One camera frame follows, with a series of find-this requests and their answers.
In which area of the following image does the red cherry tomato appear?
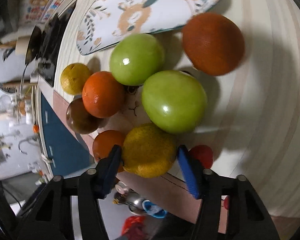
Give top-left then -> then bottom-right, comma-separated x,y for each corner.
190,145 -> 213,168

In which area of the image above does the floral oval ceramic plate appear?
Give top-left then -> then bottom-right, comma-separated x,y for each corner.
76,0 -> 220,55

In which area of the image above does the dark red apple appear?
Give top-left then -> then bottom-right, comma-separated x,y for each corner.
66,98 -> 102,134

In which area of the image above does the small yellow lemon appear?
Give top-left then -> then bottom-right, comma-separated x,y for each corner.
60,63 -> 92,95

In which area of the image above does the large dark orange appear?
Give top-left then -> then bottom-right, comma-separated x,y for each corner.
182,12 -> 245,76

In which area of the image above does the green apple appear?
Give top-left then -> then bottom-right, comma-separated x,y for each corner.
109,34 -> 165,86
141,70 -> 207,134

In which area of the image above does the bright orange tangerine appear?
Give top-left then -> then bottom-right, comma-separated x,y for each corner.
82,71 -> 125,119

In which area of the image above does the black gas stove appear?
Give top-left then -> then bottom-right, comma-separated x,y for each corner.
31,2 -> 76,87

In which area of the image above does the orange tangerine near edge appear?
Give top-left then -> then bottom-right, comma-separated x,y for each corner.
93,130 -> 126,163

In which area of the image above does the yellow lemon fruit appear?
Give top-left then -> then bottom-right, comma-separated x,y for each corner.
122,123 -> 177,178

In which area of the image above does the striped cat table mat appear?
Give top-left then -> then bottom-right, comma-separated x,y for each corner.
52,0 -> 300,234

